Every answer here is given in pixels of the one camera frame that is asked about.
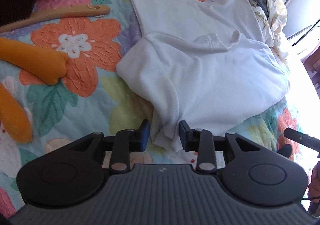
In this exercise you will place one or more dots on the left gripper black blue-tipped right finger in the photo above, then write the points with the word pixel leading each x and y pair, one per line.
pixel 246 170

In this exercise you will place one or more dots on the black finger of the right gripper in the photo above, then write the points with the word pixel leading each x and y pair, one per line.
pixel 301 138

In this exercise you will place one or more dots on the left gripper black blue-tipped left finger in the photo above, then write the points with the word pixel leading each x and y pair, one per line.
pixel 77 171

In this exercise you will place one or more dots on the white sweatshirt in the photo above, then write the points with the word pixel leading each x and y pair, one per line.
pixel 203 62

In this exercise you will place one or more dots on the floral quilted bedspread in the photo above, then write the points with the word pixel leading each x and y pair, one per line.
pixel 90 97

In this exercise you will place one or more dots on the orange plush toy limb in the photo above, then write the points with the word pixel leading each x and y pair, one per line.
pixel 47 64

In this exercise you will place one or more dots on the cream crumpled garment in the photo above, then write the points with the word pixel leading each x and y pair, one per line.
pixel 272 28

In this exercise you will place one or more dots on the wooden brush black bristles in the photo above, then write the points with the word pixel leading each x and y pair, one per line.
pixel 17 14

